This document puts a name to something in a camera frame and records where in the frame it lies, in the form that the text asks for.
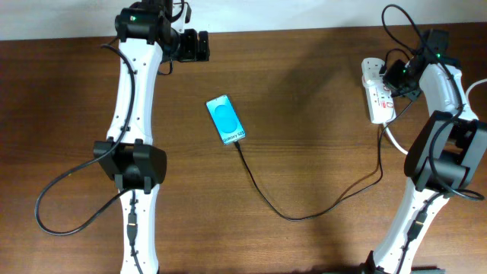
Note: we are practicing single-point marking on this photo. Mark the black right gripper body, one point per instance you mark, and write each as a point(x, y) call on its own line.
point(394, 78)

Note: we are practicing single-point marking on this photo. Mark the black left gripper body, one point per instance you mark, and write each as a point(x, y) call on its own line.
point(188, 49)

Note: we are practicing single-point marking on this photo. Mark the blue Galaxy smartphone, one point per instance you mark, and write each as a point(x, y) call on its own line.
point(225, 119)

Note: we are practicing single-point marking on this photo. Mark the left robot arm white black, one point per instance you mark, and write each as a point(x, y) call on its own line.
point(150, 33)

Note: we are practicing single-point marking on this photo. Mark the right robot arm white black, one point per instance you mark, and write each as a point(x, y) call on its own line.
point(444, 157)

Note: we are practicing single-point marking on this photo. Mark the white charger plug adapter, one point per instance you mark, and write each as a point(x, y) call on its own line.
point(371, 75)

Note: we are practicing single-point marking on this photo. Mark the white power strip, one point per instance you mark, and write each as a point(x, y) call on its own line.
point(380, 104)

